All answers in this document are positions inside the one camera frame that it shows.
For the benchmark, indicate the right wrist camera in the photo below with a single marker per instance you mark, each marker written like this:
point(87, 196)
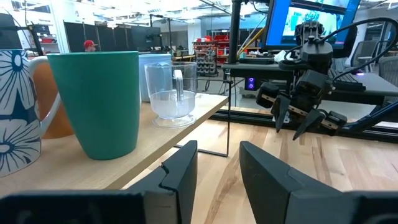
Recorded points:
point(317, 56)

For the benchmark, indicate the black monitor pole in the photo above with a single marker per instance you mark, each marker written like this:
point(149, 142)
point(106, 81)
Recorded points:
point(234, 31)

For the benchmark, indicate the grey mesh office chair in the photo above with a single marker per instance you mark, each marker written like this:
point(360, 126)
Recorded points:
point(390, 70)

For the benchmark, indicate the red storage shelves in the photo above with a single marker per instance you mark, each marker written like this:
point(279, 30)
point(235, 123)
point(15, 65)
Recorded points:
point(217, 40)

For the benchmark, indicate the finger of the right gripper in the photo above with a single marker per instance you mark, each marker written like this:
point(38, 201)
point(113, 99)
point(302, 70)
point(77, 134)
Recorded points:
point(280, 110)
point(309, 121)

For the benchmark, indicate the white crumpled paper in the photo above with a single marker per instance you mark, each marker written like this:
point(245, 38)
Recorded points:
point(284, 56)

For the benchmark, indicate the black partition panels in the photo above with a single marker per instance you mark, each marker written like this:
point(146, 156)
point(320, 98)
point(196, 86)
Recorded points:
point(109, 37)

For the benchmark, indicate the black keyboard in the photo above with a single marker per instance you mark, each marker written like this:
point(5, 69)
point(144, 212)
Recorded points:
point(345, 79)

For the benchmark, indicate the orange cup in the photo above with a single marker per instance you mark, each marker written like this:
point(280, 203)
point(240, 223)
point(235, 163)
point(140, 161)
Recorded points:
point(46, 102)

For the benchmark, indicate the blue white floral mug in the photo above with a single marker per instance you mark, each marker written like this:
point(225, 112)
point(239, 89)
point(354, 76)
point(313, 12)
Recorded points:
point(15, 109)

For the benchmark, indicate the computer mouse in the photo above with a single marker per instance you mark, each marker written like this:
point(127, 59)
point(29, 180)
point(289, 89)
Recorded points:
point(360, 73)

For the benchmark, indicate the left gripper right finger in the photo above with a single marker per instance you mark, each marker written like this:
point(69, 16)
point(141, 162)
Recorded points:
point(295, 208)

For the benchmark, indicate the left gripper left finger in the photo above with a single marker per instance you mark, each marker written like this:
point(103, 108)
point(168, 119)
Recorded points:
point(140, 208)

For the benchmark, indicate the black computer desk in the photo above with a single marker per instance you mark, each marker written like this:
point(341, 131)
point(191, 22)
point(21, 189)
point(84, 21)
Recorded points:
point(376, 84)

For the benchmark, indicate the green cup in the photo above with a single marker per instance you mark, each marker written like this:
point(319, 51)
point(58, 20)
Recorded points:
point(99, 102)

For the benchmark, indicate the wooden shelf with black legs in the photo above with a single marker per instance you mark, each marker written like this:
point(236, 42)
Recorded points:
point(155, 137)

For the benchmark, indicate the person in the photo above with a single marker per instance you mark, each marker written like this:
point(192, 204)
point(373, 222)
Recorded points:
point(90, 46)

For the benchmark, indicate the clear glass mug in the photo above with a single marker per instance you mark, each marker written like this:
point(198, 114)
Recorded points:
point(172, 102)

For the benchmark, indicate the grey parts rack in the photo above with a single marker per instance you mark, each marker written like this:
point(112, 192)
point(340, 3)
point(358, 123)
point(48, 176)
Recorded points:
point(206, 63)

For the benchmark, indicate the black table frame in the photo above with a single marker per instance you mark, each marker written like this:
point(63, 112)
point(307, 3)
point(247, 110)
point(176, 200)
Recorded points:
point(248, 116)

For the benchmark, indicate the light blue mug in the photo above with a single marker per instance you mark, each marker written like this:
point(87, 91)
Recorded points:
point(155, 59)

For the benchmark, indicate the monitor with blue screen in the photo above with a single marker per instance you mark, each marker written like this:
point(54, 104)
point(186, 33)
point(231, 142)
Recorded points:
point(278, 25)

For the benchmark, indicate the black box purple lights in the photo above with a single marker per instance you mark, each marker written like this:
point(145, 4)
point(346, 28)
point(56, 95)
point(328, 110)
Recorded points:
point(250, 83)

